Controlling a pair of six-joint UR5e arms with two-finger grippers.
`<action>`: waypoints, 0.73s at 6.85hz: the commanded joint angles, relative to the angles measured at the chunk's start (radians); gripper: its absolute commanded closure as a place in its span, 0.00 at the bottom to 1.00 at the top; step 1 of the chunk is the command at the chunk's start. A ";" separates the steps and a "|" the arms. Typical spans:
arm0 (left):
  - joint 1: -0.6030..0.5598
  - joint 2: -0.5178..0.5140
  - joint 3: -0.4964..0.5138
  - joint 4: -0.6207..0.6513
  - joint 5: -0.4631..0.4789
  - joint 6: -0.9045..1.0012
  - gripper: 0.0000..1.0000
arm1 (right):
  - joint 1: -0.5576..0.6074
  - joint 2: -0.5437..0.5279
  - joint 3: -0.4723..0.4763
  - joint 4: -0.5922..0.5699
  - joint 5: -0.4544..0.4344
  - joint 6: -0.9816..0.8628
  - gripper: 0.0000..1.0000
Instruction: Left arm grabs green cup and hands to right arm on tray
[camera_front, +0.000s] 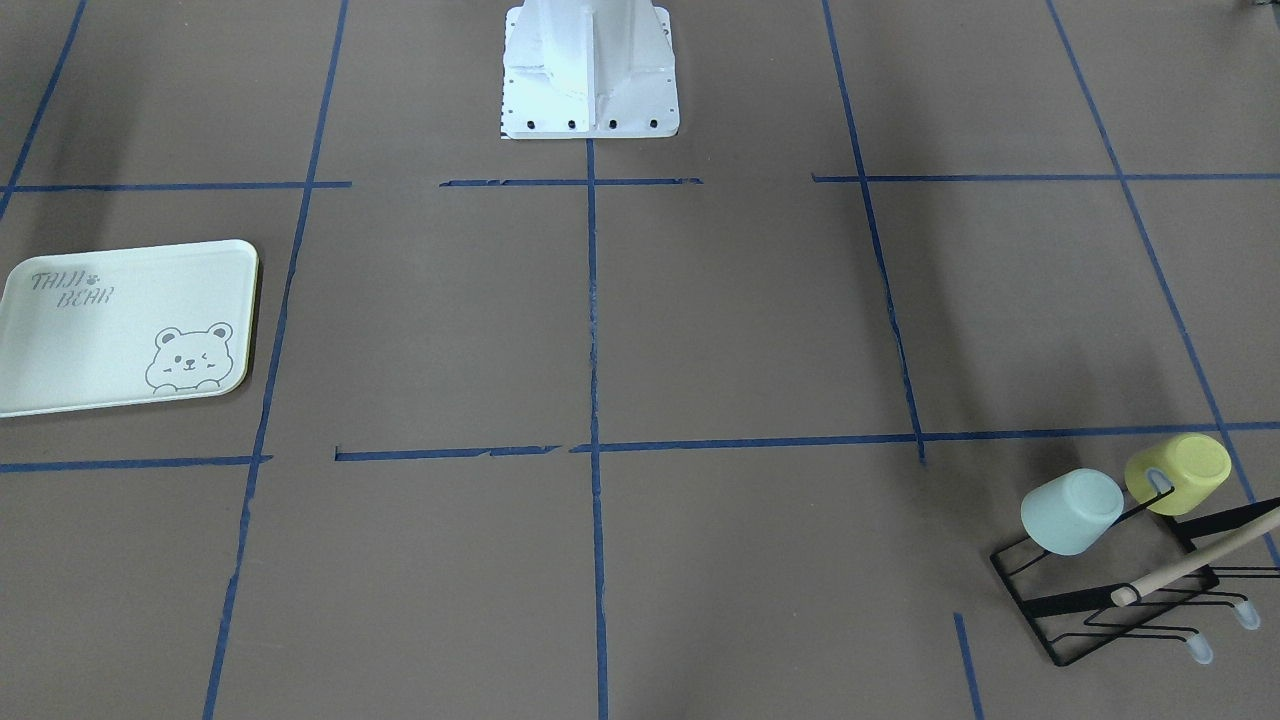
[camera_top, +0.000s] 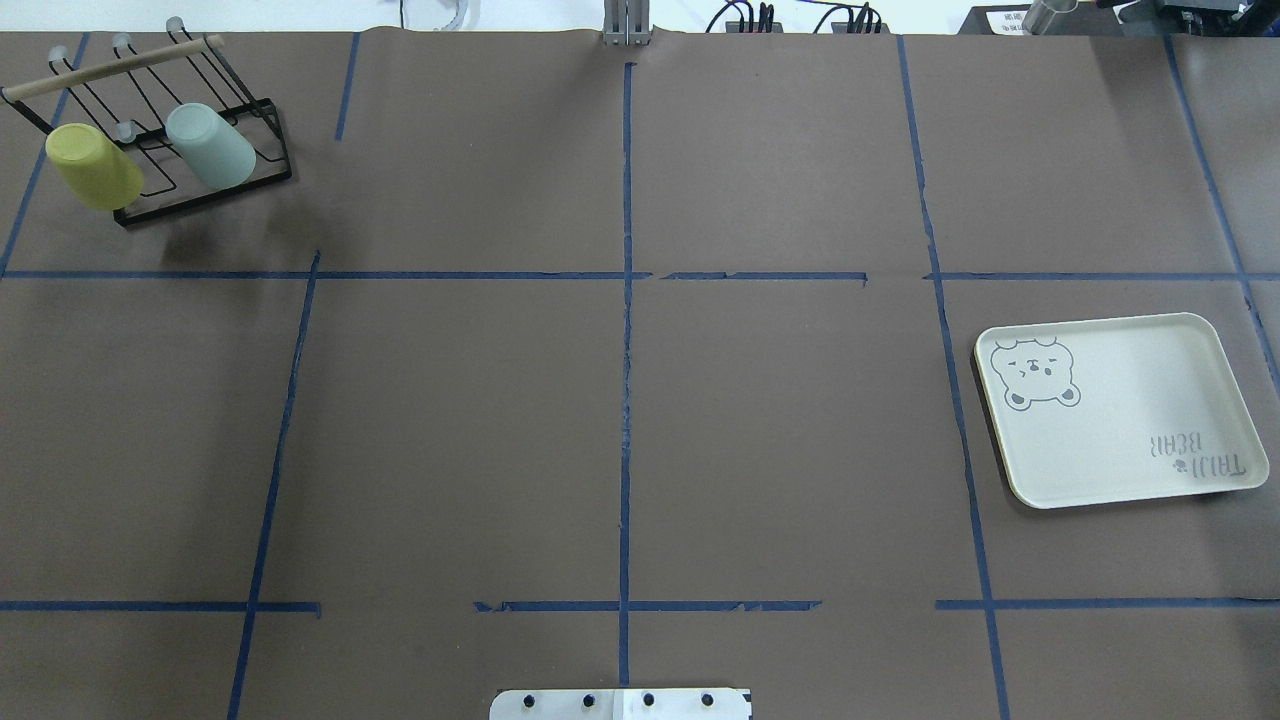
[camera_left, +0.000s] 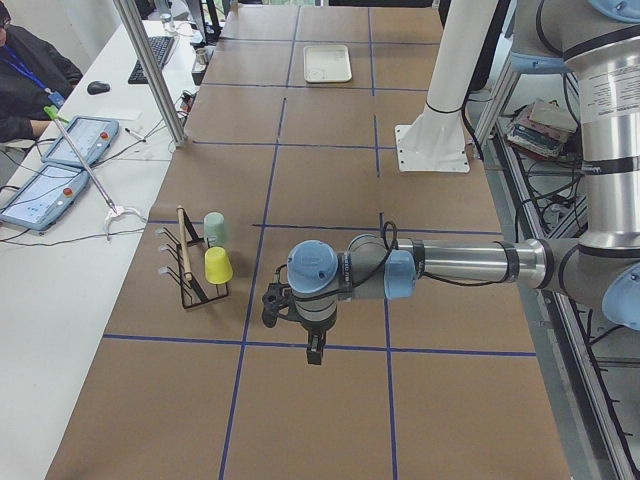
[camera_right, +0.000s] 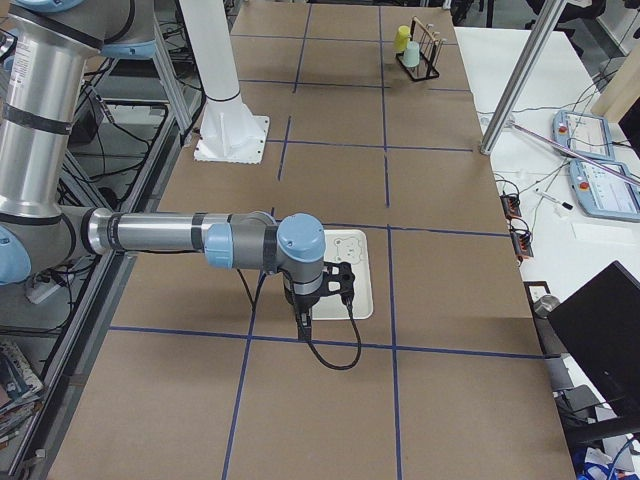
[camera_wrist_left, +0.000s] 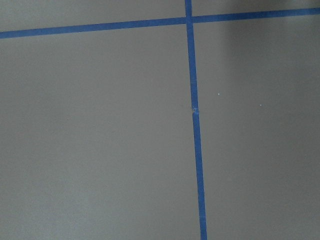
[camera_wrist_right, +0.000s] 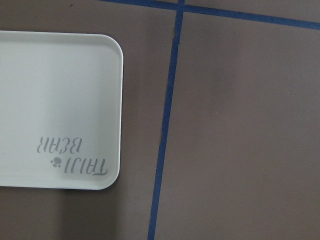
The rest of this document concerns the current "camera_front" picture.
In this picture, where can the light green plastic cup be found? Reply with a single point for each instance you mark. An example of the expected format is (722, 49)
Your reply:
(1068, 514)

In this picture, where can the cream bear print tray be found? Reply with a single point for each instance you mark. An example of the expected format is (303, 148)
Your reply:
(124, 327)

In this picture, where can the yellow plastic cup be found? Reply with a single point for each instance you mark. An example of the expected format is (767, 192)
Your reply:
(1178, 474)

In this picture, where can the black wire cup rack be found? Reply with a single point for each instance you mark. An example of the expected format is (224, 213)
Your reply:
(1071, 625)

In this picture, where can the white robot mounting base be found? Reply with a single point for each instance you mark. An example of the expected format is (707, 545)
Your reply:
(588, 69)

